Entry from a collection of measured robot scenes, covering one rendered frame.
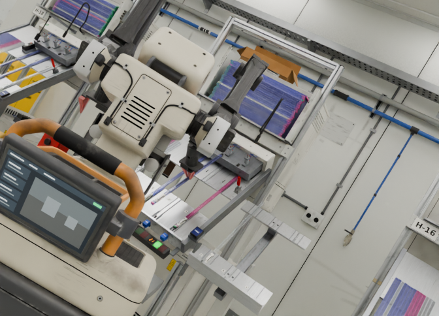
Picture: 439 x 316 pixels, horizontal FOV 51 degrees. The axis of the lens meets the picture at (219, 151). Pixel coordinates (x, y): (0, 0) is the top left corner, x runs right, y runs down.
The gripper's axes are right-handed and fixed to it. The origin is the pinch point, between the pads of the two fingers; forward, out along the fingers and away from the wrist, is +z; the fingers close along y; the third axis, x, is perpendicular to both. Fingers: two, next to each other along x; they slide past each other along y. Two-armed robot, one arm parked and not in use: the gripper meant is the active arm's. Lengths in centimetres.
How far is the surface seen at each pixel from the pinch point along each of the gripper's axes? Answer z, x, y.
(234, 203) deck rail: 10.3, -10.9, -21.0
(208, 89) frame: -7, -60, 38
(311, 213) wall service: 113, -141, -26
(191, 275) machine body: 44, 15, -20
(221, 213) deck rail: 9.7, -0.2, -21.0
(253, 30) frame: -37, -92, 34
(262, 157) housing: 2.2, -42.5, -15.3
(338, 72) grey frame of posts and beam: -36, -90, -24
